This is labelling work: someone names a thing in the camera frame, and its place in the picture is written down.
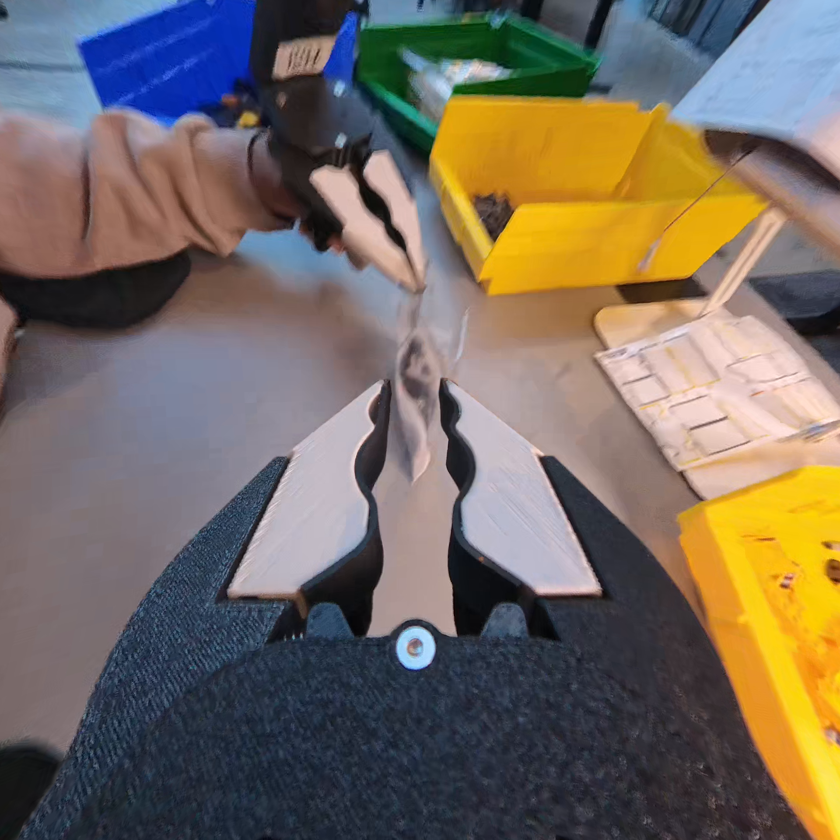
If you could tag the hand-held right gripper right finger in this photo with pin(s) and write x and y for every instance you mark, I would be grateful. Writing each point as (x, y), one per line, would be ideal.
(525, 519)

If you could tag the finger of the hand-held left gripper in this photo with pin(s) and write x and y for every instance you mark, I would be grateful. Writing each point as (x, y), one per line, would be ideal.
(394, 204)
(352, 210)

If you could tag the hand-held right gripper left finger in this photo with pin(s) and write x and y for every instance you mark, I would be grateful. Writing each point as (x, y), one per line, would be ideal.
(315, 519)

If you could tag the clear plastic bag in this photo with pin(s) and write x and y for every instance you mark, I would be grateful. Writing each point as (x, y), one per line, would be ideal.
(420, 381)

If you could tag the person's left forearm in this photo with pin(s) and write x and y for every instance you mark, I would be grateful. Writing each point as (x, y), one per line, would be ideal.
(131, 190)

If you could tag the person's left hand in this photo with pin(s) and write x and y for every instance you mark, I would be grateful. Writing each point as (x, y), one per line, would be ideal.
(269, 190)

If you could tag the pile of grey connector parts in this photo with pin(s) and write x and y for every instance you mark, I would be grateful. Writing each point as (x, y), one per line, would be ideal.
(492, 217)

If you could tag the clear bag of parts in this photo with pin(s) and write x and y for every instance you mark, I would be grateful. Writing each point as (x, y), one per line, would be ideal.
(453, 85)

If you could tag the blue bin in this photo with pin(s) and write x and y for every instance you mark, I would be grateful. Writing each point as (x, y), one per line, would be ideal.
(171, 59)

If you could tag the yellow bin with grey parts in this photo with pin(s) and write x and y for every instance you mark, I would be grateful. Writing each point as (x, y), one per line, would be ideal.
(578, 250)

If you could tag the green bin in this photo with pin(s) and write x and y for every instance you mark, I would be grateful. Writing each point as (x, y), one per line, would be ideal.
(551, 72)

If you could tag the white sticker sheet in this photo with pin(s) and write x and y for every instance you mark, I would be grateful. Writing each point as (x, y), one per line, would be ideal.
(722, 394)

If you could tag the yellow divided bin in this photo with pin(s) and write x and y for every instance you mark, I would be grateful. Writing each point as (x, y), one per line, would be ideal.
(761, 656)

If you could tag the pile of yellow parts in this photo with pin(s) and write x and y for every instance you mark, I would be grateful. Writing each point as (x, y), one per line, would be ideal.
(807, 571)

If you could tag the white stand pole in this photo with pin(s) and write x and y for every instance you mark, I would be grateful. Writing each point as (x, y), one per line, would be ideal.
(748, 260)

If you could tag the person's beige sweatshirt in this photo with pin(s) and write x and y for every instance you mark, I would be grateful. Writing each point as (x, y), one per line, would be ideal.
(8, 341)

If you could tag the person's dark pants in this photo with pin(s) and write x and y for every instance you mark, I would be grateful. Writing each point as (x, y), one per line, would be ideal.
(20, 801)

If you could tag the instruction booklet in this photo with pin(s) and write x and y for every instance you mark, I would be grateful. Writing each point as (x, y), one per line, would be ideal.
(788, 66)

